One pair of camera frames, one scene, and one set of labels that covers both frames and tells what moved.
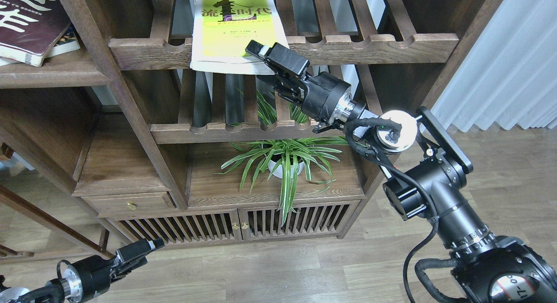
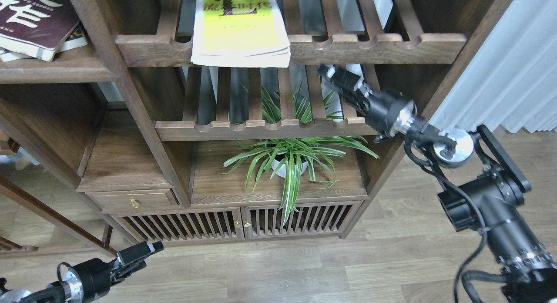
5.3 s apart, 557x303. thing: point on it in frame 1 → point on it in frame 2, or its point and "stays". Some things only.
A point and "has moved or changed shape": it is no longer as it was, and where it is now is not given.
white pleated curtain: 510,77 stays
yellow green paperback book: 223,25 has moved or changed shape
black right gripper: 325,97 → 391,114
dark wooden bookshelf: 122,139 stays
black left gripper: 91,278 stays
